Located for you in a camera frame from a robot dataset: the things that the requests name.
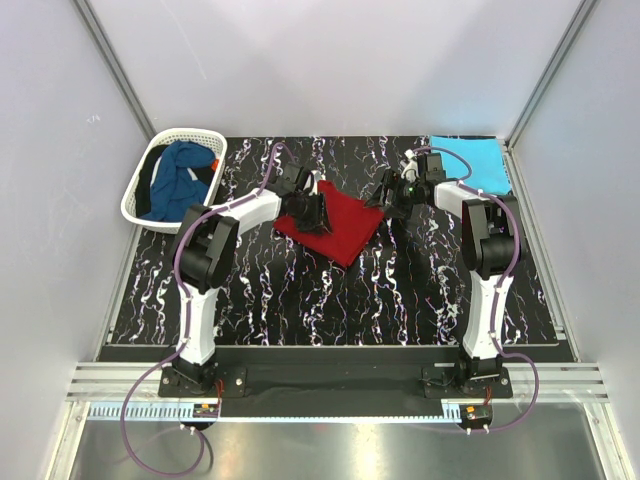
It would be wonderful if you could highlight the red t shirt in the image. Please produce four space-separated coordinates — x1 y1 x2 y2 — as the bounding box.
273 180 384 268

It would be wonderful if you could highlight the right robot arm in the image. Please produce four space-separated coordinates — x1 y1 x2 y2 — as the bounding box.
365 147 526 361

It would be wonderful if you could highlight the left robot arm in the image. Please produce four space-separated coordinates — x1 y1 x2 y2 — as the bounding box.
171 164 331 367

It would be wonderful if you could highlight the white perforated laundry basket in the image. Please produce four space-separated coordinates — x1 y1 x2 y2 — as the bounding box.
121 128 227 234

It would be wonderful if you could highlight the folded cyan t shirt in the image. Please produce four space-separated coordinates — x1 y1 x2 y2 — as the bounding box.
430 136 511 195

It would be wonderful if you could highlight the blue t shirt in basket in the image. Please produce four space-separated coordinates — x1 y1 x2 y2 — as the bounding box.
140 140 218 223

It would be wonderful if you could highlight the black garment in basket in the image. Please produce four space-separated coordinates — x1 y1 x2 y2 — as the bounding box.
135 145 167 218

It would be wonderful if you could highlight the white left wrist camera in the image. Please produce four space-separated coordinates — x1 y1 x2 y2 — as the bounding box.
305 170 325 194

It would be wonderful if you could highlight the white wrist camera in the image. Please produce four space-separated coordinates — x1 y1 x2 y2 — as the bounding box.
305 170 325 194
400 149 419 182

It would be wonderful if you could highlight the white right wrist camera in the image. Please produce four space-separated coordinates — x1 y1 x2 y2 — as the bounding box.
400 149 419 182

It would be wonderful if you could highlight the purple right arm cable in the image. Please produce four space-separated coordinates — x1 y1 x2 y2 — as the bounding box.
409 145 541 434

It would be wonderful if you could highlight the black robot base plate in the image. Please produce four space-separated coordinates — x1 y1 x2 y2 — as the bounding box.
159 346 513 400

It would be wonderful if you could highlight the aluminium rail with connectors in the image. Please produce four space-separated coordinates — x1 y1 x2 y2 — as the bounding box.
88 400 493 430

